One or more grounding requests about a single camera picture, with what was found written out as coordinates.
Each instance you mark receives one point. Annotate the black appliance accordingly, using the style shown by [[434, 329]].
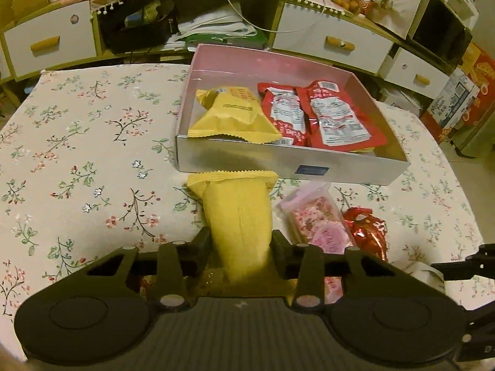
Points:
[[441, 34]]

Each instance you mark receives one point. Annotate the plain yellow snack packet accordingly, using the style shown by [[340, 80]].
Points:
[[238, 216]]

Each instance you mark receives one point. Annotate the small white drawer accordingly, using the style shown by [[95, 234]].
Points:
[[402, 65]]

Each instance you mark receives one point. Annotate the brown cardboard box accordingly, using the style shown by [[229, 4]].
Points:
[[27, 4]]

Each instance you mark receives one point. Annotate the pink snack packet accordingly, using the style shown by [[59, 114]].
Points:
[[313, 216]]

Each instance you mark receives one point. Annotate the black bag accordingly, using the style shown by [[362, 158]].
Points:
[[135, 36]]

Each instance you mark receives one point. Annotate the orange printed carton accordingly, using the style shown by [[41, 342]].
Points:
[[483, 73]]

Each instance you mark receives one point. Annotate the white printed carton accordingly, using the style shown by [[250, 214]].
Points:
[[448, 100]]

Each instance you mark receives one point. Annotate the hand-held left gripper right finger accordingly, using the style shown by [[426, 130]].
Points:
[[279, 251]]

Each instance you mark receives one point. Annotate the printed yellow snack packet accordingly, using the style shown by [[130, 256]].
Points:
[[232, 112]]

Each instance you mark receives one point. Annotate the wide white drawer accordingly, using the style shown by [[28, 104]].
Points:
[[301, 27]]

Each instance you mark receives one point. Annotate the silver cardboard box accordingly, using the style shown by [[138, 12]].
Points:
[[239, 158]]

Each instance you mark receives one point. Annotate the floral tablecloth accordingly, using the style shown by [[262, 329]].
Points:
[[96, 162]]

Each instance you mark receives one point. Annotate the red foil snack packet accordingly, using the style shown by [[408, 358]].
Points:
[[367, 232]]

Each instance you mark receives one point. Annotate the white drawer with round sticker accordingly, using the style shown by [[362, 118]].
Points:
[[77, 46]]

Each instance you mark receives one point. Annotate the yellow wooden cabinet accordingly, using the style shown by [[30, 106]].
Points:
[[96, 34]]

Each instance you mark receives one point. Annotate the stack of white paper bags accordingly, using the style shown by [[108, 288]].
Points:
[[216, 23]]

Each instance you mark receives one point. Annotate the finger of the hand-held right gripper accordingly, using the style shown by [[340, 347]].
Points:
[[464, 268]]

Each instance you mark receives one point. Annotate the white floral cloth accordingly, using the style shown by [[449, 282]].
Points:
[[398, 4]]

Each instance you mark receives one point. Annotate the white snack packet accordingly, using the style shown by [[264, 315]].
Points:
[[425, 276]]

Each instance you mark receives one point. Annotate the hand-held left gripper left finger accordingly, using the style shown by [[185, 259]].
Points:
[[203, 251]]

